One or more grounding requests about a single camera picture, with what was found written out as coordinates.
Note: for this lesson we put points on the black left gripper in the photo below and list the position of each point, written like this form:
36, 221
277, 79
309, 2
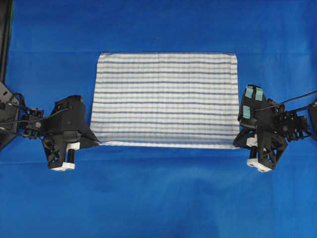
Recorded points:
59, 147

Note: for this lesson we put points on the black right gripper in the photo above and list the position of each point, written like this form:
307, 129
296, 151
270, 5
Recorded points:
268, 141

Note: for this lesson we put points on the blue striped white towel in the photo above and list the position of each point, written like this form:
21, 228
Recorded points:
187, 100

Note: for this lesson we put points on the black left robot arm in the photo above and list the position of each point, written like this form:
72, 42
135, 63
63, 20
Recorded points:
12, 105

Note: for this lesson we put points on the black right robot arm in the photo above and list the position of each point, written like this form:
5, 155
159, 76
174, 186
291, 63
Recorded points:
264, 115

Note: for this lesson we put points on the blue table cloth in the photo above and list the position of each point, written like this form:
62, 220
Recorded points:
148, 192

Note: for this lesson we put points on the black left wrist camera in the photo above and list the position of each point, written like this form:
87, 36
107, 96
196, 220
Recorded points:
71, 116

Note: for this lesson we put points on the black taped right wrist camera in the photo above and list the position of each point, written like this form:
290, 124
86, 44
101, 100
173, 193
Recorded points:
252, 99

